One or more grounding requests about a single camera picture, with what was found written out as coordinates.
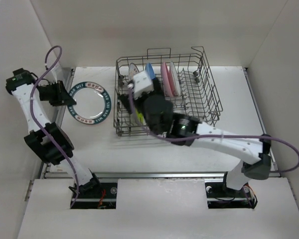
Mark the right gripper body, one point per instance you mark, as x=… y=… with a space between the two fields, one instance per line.
x=138 y=103

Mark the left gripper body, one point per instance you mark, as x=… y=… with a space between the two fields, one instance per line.
x=51 y=92

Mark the lime green plate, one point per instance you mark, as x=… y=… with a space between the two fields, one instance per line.
x=140 y=117

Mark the white plate teal rim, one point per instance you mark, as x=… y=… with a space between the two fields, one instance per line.
x=93 y=103

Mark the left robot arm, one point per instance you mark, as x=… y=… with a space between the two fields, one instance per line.
x=22 y=87

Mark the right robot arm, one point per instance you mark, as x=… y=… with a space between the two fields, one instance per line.
x=183 y=130

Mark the white plate orange sunburst pattern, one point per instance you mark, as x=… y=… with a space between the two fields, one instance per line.
x=133 y=70

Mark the blue plate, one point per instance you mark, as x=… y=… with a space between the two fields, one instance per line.
x=150 y=71

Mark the pink plate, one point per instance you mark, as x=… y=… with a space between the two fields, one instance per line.
x=165 y=79

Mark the plain white plate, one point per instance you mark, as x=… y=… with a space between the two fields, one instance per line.
x=175 y=79

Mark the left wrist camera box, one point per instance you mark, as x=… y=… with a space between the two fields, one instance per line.
x=57 y=72

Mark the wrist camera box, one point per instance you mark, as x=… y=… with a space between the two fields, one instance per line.
x=142 y=84
x=57 y=72

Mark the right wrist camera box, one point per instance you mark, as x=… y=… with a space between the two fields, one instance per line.
x=142 y=84

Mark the grey wire dish rack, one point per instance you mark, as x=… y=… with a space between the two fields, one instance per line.
x=185 y=79

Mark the left aluminium rail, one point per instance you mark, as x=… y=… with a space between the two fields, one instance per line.
x=57 y=148

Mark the front aluminium rail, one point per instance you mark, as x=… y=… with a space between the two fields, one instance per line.
x=140 y=175

